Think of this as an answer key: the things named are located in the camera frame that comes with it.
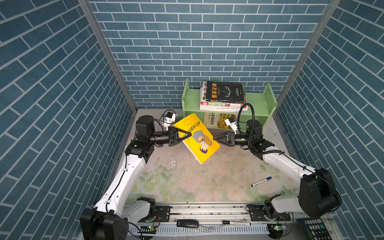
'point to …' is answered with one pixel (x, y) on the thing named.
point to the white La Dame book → (203, 98)
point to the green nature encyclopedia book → (205, 103)
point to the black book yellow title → (227, 92)
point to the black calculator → (314, 229)
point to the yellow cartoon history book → (217, 119)
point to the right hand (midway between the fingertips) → (214, 139)
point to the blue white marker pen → (267, 178)
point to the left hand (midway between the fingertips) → (189, 137)
